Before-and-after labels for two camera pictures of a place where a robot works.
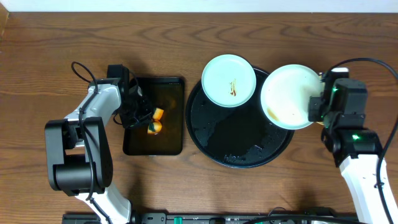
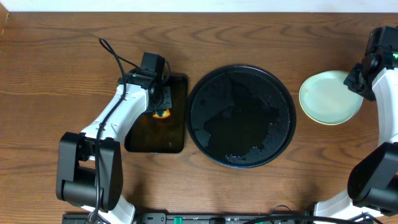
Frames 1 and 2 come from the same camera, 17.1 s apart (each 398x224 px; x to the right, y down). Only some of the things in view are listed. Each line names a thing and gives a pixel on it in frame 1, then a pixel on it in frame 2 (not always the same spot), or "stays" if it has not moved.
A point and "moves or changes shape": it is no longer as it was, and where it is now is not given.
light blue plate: [229, 80] moves or changes shape
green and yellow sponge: [155, 127] → [165, 114]
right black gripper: [314, 102] → [350, 81]
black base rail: [177, 218] stays
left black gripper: [135, 109] → [166, 101]
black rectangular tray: [166, 93] stays
